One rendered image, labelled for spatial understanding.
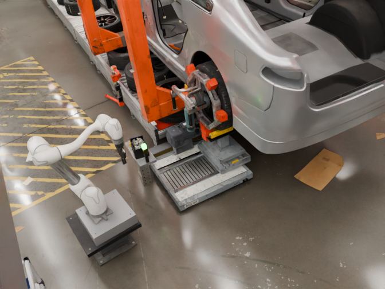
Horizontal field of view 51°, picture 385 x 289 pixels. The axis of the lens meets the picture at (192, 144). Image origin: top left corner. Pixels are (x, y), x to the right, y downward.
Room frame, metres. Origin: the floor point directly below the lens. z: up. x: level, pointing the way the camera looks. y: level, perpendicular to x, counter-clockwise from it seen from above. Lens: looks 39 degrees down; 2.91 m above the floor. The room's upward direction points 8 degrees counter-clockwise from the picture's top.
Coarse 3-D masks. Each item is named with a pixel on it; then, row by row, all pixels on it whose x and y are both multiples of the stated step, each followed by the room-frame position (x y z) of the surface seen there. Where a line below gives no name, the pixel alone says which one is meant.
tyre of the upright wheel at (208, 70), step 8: (200, 64) 3.33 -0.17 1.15; (208, 64) 3.26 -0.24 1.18; (208, 72) 3.17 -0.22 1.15; (216, 72) 3.13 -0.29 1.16; (224, 88) 3.00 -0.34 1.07; (224, 96) 2.96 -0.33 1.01; (224, 104) 2.94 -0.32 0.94; (232, 120) 2.94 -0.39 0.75; (216, 128) 3.11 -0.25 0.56; (224, 128) 2.98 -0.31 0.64
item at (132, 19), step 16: (128, 0) 3.43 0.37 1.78; (128, 16) 3.42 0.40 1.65; (128, 32) 3.41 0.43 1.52; (144, 32) 3.46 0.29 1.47; (128, 48) 3.51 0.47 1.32; (144, 48) 3.45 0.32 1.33; (144, 64) 3.44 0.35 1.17; (144, 80) 3.43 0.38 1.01; (144, 96) 3.42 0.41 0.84; (144, 112) 3.45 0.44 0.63; (160, 112) 3.47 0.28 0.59
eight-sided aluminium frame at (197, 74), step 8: (192, 72) 3.27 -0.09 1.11; (200, 72) 3.24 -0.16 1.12; (192, 80) 3.40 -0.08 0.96; (200, 80) 3.15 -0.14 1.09; (216, 96) 2.99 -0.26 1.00; (216, 104) 2.94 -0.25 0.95; (200, 112) 3.32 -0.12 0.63; (200, 120) 3.24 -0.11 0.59; (208, 120) 3.18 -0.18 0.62; (216, 120) 2.93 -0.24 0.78; (208, 128) 3.08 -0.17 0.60
